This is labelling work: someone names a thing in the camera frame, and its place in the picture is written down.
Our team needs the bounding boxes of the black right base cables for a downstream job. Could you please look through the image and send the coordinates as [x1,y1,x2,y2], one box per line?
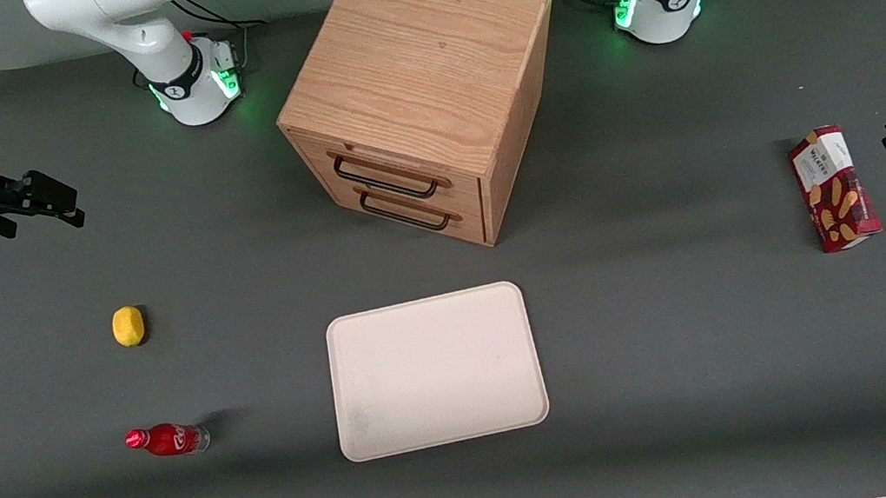
[170,0,274,85]

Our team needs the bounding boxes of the smaller wooden drawer front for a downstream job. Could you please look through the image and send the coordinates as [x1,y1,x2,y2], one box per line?
[321,163,489,268]

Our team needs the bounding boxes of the short black drawer handle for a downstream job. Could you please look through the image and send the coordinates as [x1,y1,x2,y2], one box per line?
[356,178,455,242]

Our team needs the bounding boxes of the oak wooden drawer cabinet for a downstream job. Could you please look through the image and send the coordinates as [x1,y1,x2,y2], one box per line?
[258,0,589,276]

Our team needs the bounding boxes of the cream rectangular plastic tray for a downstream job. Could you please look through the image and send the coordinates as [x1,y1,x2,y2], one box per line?
[320,276,555,465]

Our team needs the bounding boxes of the larger wooden drawer front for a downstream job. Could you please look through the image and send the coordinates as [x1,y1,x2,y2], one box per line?
[288,104,487,237]

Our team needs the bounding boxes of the yellow lemon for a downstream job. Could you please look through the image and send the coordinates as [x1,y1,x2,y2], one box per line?
[109,303,149,350]

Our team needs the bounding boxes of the red coke bottle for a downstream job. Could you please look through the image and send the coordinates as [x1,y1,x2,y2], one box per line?
[123,416,214,465]

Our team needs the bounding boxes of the red cookie box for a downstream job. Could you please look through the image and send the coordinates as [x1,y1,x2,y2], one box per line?
[784,119,886,258]

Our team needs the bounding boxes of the long black drawer handle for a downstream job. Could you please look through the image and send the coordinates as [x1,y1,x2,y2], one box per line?
[330,139,445,213]

